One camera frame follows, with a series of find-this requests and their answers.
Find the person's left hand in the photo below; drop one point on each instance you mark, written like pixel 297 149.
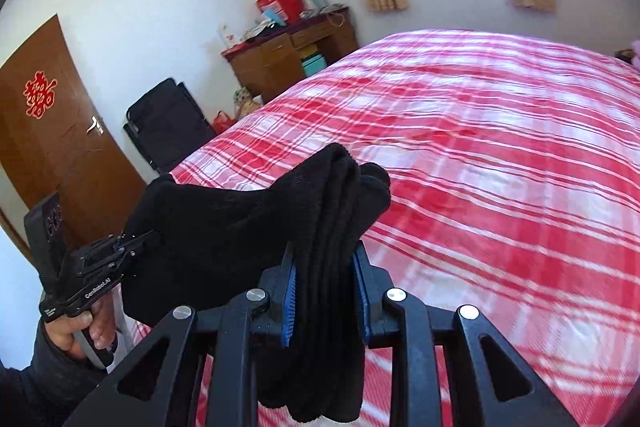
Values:
pixel 102 317

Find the person's left forearm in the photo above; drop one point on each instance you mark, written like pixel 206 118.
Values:
pixel 35 387

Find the brown wooden door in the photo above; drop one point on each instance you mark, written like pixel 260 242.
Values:
pixel 60 167

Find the red plaid bed blanket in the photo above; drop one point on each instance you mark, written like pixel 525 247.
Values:
pixel 475 157

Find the teal box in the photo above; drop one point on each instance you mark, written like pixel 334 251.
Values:
pixel 314 68

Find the patterned floor bag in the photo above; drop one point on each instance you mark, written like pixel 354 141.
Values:
pixel 247 103

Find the small red bag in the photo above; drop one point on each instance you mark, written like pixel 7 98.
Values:
pixel 223 123

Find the red gift box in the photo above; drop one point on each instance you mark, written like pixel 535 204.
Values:
pixel 267 3

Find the black folding chair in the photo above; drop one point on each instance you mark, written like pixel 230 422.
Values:
pixel 167 127

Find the red paper door decoration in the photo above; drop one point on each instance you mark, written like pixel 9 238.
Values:
pixel 40 93

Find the red gift bag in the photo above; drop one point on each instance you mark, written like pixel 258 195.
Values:
pixel 291 4

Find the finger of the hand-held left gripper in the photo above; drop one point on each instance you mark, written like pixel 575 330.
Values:
pixel 145 238
pixel 129 261

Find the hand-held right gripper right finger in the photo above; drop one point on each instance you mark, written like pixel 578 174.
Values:
pixel 361 297

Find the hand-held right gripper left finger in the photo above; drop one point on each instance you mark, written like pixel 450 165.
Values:
pixel 289 302

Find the brown wooden desk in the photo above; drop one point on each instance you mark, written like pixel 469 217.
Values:
pixel 272 62

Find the black pants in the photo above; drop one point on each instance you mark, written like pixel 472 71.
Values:
pixel 225 227

